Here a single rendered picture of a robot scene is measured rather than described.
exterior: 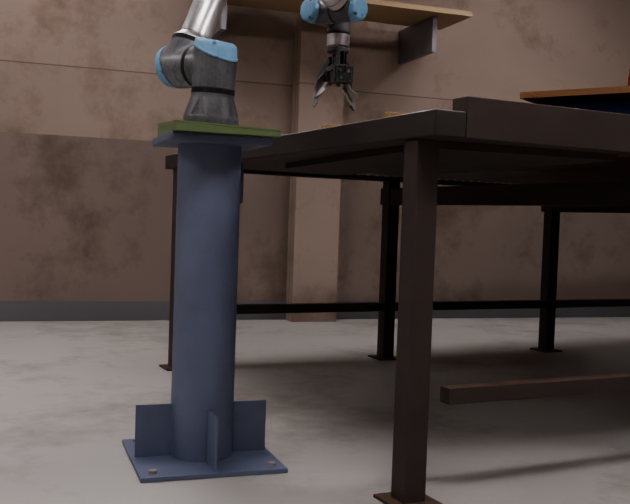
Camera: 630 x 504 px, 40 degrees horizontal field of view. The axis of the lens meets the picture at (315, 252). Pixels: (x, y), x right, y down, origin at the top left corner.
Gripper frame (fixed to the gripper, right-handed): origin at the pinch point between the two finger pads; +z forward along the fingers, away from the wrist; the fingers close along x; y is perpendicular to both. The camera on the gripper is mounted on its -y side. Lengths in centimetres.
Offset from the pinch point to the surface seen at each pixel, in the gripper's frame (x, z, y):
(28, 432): -94, 103, -3
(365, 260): 142, 63, -251
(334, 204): 113, 27, -240
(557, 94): 36, 0, 70
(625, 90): 45, 0, 85
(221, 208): -52, 34, 45
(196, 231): -58, 41, 43
